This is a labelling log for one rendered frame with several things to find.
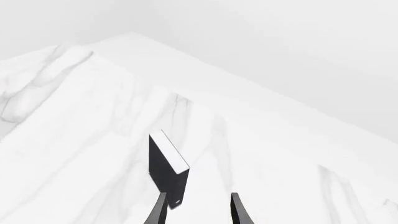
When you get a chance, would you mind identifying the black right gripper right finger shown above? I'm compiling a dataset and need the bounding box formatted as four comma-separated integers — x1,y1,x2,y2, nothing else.
230,192,256,224

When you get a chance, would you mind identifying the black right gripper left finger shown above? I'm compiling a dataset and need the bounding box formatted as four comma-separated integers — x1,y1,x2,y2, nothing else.
143,192,169,224

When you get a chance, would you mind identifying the black book with white pages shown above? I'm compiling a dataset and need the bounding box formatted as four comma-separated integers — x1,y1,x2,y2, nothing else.
148,129,190,210

